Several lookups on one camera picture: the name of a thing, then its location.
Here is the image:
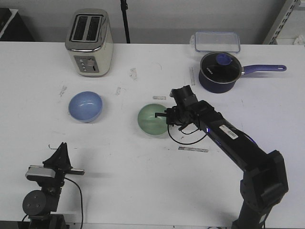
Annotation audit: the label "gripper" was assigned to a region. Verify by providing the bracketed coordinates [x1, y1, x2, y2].
[155, 105, 199, 126]
[29, 142, 85, 191]

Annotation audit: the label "green bowl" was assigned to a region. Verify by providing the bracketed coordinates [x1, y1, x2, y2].
[137, 104, 167, 136]

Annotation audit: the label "blue bowl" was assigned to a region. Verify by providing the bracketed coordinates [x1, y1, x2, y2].
[68, 91, 103, 123]

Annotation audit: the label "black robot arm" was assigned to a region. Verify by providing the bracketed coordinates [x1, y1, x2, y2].
[22, 142, 84, 229]
[155, 101, 288, 229]

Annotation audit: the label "dark blue saucepan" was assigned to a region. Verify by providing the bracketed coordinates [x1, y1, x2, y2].
[198, 52, 287, 94]

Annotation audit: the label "glass pot lid blue knob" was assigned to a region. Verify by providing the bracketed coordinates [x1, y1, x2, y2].
[200, 52, 242, 83]

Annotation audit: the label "clear plastic food container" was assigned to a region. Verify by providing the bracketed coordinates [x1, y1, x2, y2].
[189, 31, 241, 53]

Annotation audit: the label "cream and silver toaster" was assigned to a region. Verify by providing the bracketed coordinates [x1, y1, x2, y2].
[65, 8, 114, 77]

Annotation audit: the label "black tripod pole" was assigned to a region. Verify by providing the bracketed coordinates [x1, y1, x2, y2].
[120, 0, 131, 43]

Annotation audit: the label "white metal shelf rack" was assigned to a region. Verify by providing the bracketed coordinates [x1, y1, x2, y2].
[263, 0, 305, 45]

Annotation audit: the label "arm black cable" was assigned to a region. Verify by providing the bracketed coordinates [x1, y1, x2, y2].
[167, 123, 209, 145]
[64, 177, 84, 229]

